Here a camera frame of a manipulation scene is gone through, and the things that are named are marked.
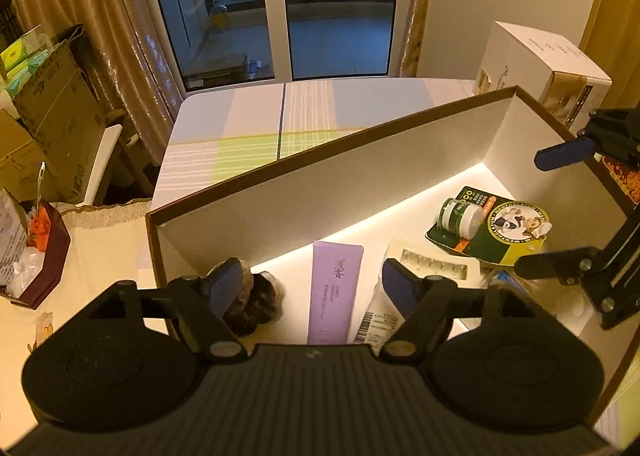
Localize stacked brown cardboard boxes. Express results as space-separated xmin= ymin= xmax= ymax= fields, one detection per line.
xmin=1 ymin=43 xmax=105 ymax=203

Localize large brown cardboard box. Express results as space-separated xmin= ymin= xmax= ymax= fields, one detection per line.
xmin=145 ymin=85 xmax=640 ymax=417

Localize white appliance carton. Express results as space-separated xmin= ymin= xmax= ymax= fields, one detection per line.
xmin=473 ymin=21 xmax=612 ymax=134

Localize beige curtain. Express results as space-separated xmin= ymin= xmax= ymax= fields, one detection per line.
xmin=14 ymin=0 xmax=183 ymax=165

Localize green tissue packs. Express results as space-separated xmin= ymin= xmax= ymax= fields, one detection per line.
xmin=1 ymin=28 xmax=53 ymax=98

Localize purple cosmetic tube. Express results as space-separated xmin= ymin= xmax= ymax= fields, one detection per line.
xmin=307 ymin=241 xmax=363 ymax=346

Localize green carded tape pack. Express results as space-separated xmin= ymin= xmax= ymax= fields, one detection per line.
xmin=425 ymin=186 xmax=552 ymax=267

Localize white cosmetic tube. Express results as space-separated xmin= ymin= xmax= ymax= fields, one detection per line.
xmin=354 ymin=280 xmax=404 ymax=355

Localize clear plastic bag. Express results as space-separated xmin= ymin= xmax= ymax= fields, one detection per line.
xmin=1 ymin=188 xmax=44 ymax=298

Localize dark red tray box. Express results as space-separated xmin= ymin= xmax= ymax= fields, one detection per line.
xmin=1 ymin=201 xmax=70 ymax=309

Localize white plastic clip tool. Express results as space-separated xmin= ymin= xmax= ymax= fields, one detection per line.
xmin=384 ymin=238 xmax=483 ymax=288

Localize bag of cotton swabs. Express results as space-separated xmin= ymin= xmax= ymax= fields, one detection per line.
xmin=483 ymin=268 xmax=592 ymax=337

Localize dark brown velvet scrunchie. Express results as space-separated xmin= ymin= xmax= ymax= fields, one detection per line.
xmin=224 ymin=261 xmax=285 ymax=338

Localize plaid tablecloth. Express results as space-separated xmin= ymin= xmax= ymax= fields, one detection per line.
xmin=152 ymin=76 xmax=472 ymax=208

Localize glass balcony door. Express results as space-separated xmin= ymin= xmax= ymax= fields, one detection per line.
xmin=158 ymin=0 xmax=396 ymax=92

